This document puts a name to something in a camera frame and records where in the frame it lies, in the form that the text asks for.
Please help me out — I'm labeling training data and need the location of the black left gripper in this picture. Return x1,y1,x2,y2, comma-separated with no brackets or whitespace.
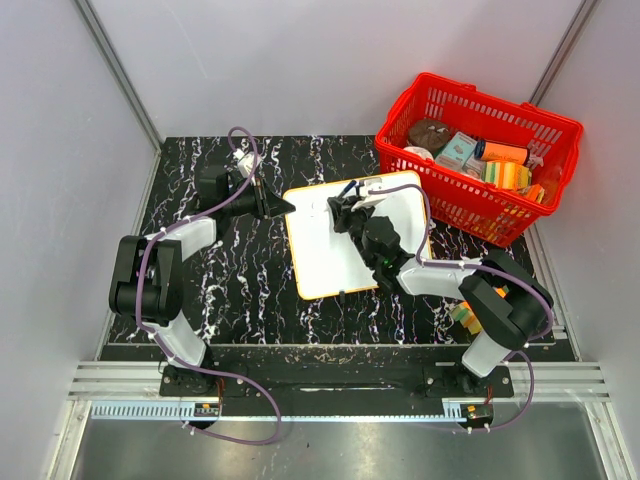
224,178,296,222

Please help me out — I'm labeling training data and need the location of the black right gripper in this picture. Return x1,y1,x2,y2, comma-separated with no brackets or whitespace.
331,196,377,269

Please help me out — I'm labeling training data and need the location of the white blue whiteboard marker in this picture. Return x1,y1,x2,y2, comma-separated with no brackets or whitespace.
338,180,358,199

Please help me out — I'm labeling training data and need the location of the yellow framed whiteboard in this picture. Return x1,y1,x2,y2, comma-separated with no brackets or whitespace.
284,171,427,300

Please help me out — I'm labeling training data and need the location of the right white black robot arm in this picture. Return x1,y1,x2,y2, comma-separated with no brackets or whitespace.
327,195,553,396

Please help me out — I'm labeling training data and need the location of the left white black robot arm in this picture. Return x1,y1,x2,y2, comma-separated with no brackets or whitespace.
108,167,296,396

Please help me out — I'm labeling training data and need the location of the white round lid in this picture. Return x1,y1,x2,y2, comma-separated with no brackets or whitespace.
404,146,434,161

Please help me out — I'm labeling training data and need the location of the brown round package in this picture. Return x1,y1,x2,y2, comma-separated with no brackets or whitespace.
408,118,451,151

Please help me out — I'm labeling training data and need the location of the teal white box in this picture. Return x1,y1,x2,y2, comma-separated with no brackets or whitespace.
435,131,477,172

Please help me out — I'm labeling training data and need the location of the orange blue can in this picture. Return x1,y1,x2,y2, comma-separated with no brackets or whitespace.
474,139,529,165

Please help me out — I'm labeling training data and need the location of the red plastic shopping basket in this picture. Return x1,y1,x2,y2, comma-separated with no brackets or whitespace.
375,73,584,247

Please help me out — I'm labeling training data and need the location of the orange sponge package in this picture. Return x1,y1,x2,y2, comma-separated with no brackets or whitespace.
449,287,509,335

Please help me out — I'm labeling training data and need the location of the yellow green sponge pack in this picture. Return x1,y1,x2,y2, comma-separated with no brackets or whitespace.
483,161,532,191

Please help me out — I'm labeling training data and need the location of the small orange box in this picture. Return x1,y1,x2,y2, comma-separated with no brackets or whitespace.
518,184,546,204

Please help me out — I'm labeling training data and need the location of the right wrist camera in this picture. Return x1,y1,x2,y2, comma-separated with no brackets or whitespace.
351,177,387,212

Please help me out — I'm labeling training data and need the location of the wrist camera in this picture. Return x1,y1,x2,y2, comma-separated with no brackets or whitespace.
351,177,387,212
233,149,255,178

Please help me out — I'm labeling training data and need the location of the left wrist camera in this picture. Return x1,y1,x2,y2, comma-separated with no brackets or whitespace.
233,149,255,178

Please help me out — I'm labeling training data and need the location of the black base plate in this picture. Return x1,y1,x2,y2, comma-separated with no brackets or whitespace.
159,344,514,401

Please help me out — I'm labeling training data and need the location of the white slotted cable duct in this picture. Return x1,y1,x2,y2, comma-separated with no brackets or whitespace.
91,391,487,423

